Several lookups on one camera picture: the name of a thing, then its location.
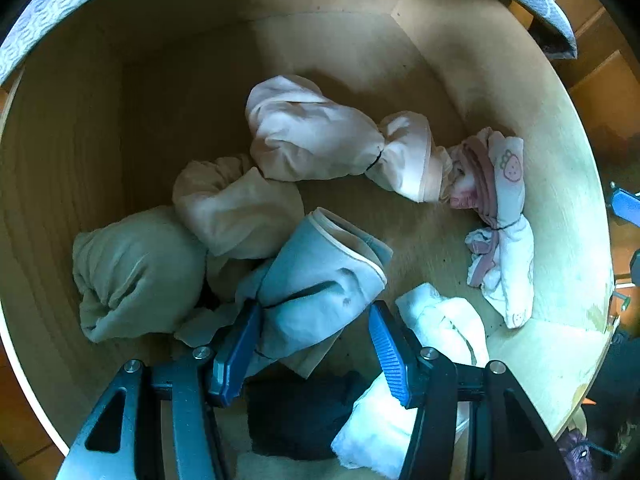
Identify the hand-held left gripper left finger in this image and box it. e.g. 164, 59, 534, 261
55, 302, 263, 480

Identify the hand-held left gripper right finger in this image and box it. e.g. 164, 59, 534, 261
369, 301, 571, 480

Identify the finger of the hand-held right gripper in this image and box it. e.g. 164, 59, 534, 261
607, 185, 640, 226

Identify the white ribbed cloth bundle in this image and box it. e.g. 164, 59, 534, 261
331, 282, 491, 478

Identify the dark navy cloth bundle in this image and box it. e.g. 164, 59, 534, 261
245, 370, 373, 461

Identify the blue-grey cloth bundle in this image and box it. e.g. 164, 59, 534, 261
175, 208, 393, 378

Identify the strawberry print cloth bundle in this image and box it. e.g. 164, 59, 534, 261
446, 127, 536, 329

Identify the cream terry cloth bundle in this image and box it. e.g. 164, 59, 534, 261
72, 205, 208, 343

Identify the peach cloth bundle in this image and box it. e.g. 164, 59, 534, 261
172, 154, 306, 261

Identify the large pale pink cloth bundle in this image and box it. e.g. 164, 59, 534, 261
245, 75, 453, 204

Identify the wooden drawer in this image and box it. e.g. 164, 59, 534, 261
0, 0, 617, 480

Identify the wooden cabinet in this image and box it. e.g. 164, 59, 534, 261
550, 0, 640, 171

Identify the purple jacket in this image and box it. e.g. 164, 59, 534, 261
557, 425, 606, 480

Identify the grey checked blanket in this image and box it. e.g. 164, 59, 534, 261
0, 0, 578, 86

